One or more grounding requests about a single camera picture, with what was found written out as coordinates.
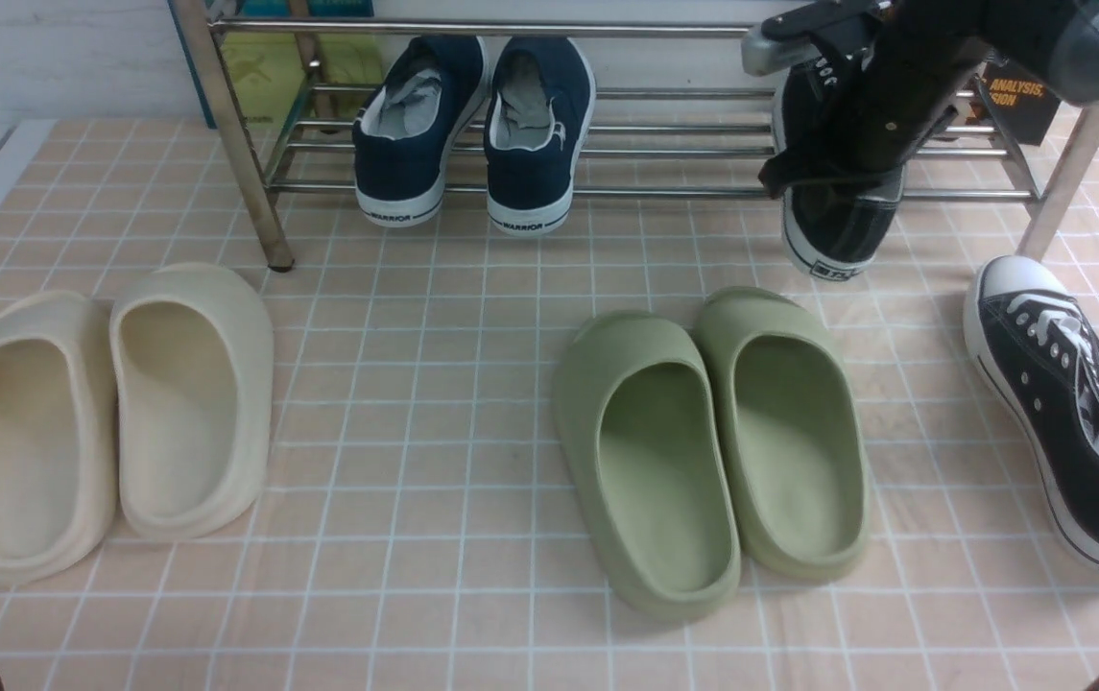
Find black canvas sneaker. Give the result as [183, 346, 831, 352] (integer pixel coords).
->
[963, 254, 1099, 570]
[771, 57, 906, 281]

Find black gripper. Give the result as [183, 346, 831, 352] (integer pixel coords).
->
[741, 1, 988, 198]

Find left green foam slipper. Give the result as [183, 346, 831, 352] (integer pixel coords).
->
[552, 311, 741, 622]

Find right green foam slipper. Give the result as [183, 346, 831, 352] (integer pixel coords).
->
[693, 287, 872, 582]

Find yellow green book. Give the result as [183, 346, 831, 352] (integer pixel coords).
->
[167, 1, 382, 130]

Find right cream foam slipper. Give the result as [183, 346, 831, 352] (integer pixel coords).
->
[108, 261, 275, 540]

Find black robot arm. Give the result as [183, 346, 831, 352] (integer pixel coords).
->
[759, 1, 1099, 198]

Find left cream foam slipper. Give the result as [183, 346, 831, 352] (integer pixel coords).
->
[0, 290, 118, 586]

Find green foam slipper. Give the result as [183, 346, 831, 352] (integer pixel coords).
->
[693, 287, 872, 582]
[552, 311, 741, 622]

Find silver metal shoe rack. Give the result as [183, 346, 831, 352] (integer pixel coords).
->
[169, 1, 1099, 274]

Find left navy canvas sneaker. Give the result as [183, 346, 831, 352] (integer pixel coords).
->
[351, 35, 490, 229]

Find cream foam slipper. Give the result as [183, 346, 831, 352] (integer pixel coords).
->
[108, 261, 275, 540]
[0, 290, 118, 586]

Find navy canvas sneaker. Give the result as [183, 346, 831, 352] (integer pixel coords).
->
[351, 35, 490, 229]
[482, 36, 597, 237]

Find right navy canvas sneaker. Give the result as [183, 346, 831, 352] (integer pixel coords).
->
[482, 36, 597, 237]

